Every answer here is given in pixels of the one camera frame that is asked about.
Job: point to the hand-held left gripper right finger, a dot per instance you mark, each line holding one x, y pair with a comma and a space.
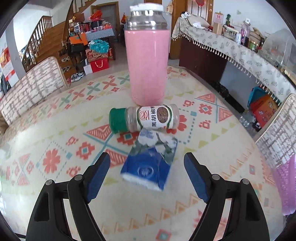
196, 178

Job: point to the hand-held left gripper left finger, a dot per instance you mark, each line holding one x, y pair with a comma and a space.
98, 178

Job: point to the blue white tissue pack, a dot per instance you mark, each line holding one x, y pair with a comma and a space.
148, 162

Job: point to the patterned tablecloth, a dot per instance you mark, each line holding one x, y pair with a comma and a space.
57, 129

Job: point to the green cap pepper bottle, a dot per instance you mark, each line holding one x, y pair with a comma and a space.
152, 117

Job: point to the clear plastic bottle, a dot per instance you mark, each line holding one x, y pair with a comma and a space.
246, 119

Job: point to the patterned fabric chair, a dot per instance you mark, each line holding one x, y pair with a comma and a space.
279, 134
30, 90

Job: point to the orange cardboard box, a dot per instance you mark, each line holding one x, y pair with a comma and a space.
263, 109

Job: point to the pair of sneakers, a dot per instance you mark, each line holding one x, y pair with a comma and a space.
77, 76

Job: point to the red gift bag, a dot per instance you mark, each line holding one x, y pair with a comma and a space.
99, 64

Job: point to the dark wooden sideboard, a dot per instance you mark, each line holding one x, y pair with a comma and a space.
198, 60

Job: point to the pink thermos flask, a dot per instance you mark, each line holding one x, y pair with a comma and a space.
148, 69

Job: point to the cloth covered sideboard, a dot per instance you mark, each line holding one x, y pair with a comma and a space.
231, 51

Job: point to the teal bag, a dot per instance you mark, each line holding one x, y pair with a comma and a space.
99, 45

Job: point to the orange bag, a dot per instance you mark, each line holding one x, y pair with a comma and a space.
77, 39

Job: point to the checkered cloth table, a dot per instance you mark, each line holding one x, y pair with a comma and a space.
99, 33

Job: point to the wooden staircase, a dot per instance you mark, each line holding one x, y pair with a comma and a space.
53, 34

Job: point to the purple plastic jar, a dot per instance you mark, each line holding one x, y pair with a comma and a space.
245, 34

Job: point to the clear dome cover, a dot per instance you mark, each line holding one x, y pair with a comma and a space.
277, 46

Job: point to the small desk calendar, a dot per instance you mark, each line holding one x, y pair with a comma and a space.
218, 16

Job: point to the plush toy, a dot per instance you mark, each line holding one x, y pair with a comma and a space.
186, 15

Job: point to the red wall calendar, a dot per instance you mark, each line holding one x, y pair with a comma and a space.
7, 64

